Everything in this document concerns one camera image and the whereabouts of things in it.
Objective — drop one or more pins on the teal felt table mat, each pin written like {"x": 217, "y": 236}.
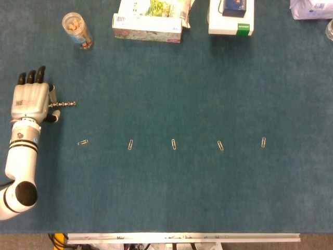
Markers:
{"x": 166, "y": 182}

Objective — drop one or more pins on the dark blue small box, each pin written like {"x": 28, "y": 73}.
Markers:
{"x": 234, "y": 6}

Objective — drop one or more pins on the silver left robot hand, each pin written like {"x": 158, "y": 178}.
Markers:
{"x": 31, "y": 101}

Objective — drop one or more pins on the paperclip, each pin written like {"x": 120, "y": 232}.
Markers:
{"x": 82, "y": 142}
{"x": 263, "y": 142}
{"x": 173, "y": 144}
{"x": 220, "y": 145}
{"x": 130, "y": 144}

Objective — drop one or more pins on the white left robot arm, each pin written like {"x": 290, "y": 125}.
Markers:
{"x": 22, "y": 161}

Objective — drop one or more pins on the floral tissue box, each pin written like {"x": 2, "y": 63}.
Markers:
{"x": 148, "y": 27}

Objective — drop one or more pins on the white box green label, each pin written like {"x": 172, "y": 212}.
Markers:
{"x": 230, "y": 24}

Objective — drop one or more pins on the white wet wipes pack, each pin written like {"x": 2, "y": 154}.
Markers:
{"x": 158, "y": 7}

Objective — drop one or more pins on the white bag blue print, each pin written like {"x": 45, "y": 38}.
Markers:
{"x": 309, "y": 9}

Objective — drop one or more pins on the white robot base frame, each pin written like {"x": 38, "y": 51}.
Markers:
{"x": 166, "y": 246}

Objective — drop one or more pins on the silver magnetic bead rod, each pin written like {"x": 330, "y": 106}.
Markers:
{"x": 63, "y": 104}

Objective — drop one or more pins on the clear plastic jar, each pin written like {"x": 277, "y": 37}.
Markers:
{"x": 75, "y": 28}

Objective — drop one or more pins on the aluminium rail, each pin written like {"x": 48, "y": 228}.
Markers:
{"x": 182, "y": 237}

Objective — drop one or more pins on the clear water bottle green label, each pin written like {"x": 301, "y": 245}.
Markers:
{"x": 330, "y": 30}

